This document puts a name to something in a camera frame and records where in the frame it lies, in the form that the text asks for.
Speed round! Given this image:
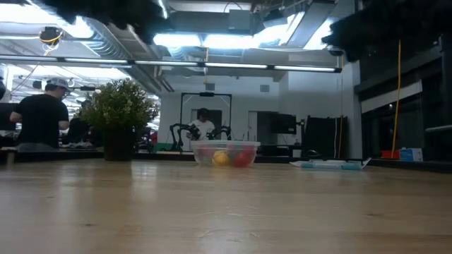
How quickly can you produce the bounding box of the person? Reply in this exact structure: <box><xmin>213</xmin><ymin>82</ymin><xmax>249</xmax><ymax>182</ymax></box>
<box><xmin>186</xmin><ymin>107</ymin><xmax>217</xmax><ymax>142</ymax></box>
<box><xmin>8</xmin><ymin>77</ymin><xmax>71</xmax><ymax>151</ymax></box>

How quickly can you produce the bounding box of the black monitor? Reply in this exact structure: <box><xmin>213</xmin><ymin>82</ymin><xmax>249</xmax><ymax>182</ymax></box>
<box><xmin>270</xmin><ymin>113</ymin><xmax>297</xmax><ymax>135</ymax></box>

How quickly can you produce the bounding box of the clear lid with teal rim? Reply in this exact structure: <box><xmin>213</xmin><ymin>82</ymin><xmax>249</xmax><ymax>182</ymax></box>
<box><xmin>289</xmin><ymin>157</ymin><xmax>372</xmax><ymax>172</ymax></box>

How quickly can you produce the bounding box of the ceiling light panel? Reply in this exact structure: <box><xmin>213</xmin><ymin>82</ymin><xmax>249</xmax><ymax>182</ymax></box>
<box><xmin>152</xmin><ymin>32</ymin><xmax>262</xmax><ymax>50</ymax></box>

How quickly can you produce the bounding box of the black panel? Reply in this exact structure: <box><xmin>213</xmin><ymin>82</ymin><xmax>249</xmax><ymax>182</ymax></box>
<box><xmin>303</xmin><ymin>115</ymin><xmax>349</xmax><ymax>159</ymax></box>

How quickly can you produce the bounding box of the clear plastic tupperware container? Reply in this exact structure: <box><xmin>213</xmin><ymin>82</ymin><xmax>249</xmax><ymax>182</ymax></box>
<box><xmin>190</xmin><ymin>140</ymin><xmax>261</xmax><ymax>169</ymax></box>

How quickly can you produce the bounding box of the round ceiling cable reel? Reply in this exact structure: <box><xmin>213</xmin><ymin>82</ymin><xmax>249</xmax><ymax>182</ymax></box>
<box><xmin>38</xmin><ymin>26</ymin><xmax>64</xmax><ymax>47</ymax></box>

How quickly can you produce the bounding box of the potted green plant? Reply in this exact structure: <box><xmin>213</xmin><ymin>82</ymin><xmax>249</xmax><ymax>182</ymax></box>
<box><xmin>78</xmin><ymin>79</ymin><xmax>160</xmax><ymax>162</ymax></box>

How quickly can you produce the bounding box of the blue and white box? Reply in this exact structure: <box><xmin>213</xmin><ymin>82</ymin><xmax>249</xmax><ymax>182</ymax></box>
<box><xmin>399</xmin><ymin>147</ymin><xmax>424</xmax><ymax>162</ymax></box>

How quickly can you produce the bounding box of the red toy vegetable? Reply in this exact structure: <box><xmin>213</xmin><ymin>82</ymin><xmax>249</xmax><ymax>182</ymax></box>
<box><xmin>231</xmin><ymin>151</ymin><xmax>256</xmax><ymax>168</ymax></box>

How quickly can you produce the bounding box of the silver ventilation duct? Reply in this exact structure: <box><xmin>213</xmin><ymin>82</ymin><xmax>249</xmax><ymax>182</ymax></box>
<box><xmin>31</xmin><ymin>13</ymin><xmax>167</xmax><ymax>93</ymax></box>

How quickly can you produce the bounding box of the yellow hanging cable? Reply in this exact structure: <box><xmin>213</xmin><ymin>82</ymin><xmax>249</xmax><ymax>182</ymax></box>
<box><xmin>390</xmin><ymin>39</ymin><xmax>403</xmax><ymax>159</ymax></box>

